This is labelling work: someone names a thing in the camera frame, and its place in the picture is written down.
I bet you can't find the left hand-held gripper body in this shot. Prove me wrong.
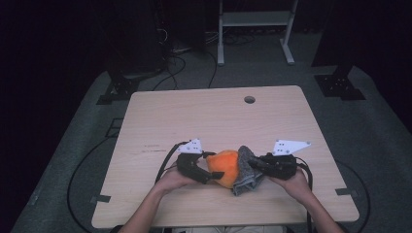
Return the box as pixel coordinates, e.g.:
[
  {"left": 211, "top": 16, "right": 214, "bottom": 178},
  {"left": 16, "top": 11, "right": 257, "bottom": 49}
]
[{"left": 175, "top": 138, "right": 216, "bottom": 185}]

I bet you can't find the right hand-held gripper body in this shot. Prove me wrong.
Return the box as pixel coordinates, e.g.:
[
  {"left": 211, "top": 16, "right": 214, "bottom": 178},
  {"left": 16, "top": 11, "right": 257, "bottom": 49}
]
[{"left": 258, "top": 139, "right": 312, "bottom": 182}]

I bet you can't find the orange fruit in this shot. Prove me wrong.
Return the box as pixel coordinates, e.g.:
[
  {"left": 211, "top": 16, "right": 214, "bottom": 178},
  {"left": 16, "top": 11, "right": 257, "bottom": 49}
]
[{"left": 205, "top": 149, "right": 241, "bottom": 189}]

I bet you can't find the grey cloth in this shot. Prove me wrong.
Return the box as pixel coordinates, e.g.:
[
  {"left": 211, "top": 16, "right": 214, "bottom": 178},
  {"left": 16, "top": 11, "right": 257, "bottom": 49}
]
[{"left": 231, "top": 145, "right": 265, "bottom": 197}]

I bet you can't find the person's left hand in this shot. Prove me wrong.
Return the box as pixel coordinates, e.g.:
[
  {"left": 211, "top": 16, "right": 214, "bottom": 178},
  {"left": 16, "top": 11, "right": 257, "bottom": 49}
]
[{"left": 154, "top": 165, "right": 199, "bottom": 196}]

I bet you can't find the person's right hand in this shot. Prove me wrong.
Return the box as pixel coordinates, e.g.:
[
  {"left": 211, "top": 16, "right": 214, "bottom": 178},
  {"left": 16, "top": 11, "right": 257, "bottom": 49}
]
[{"left": 267, "top": 167, "right": 315, "bottom": 206}]

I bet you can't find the grey tape strip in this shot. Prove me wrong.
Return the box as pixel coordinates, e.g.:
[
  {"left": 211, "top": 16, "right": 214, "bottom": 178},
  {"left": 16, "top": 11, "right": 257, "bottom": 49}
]
[
  {"left": 335, "top": 187, "right": 360, "bottom": 198},
  {"left": 89, "top": 194, "right": 112, "bottom": 205}
]

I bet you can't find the black tape floor square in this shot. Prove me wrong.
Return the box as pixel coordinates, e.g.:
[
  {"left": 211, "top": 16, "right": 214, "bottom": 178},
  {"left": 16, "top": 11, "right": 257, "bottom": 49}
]
[{"left": 104, "top": 117, "right": 124, "bottom": 139}]

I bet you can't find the black stand base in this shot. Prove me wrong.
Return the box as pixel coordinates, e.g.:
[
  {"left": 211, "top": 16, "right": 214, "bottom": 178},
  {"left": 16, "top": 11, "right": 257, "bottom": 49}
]
[
  {"left": 313, "top": 63, "right": 367, "bottom": 102},
  {"left": 95, "top": 70, "right": 164, "bottom": 106}
]

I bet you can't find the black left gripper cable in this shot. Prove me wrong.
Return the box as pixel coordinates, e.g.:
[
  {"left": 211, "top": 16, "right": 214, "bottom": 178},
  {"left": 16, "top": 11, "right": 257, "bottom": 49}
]
[{"left": 154, "top": 141, "right": 191, "bottom": 184}]

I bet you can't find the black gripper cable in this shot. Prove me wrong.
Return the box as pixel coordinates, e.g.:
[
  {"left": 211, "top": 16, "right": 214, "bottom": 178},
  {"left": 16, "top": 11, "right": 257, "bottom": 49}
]
[
  {"left": 293, "top": 156, "right": 315, "bottom": 233},
  {"left": 154, "top": 141, "right": 191, "bottom": 184}
]

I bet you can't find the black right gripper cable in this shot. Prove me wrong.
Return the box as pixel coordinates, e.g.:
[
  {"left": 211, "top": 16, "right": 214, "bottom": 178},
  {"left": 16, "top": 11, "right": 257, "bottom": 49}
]
[{"left": 293, "top": 156, "right": 315, "bottom": 233}]

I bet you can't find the black floor cable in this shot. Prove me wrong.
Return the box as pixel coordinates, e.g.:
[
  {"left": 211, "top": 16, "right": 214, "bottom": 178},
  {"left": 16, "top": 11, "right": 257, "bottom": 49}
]
[
  {"left": 334, "top": 159, "right": 371, "bottom": 233},
  {"left": 66, "top": 136, "right": 113, "bottom": 233}
]

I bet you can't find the bundle of black cables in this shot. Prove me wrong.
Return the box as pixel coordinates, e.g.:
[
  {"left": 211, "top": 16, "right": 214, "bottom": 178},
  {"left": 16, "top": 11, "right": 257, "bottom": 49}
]
[{"left": 152, "top": 27, "right": 219, "bottom": 92}]

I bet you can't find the white metal desk frame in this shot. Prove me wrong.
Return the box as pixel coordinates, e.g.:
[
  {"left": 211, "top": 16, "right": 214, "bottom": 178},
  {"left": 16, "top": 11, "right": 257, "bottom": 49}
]
[{"left": 217, "top": 0, "right": 299, "bottom": 67}]

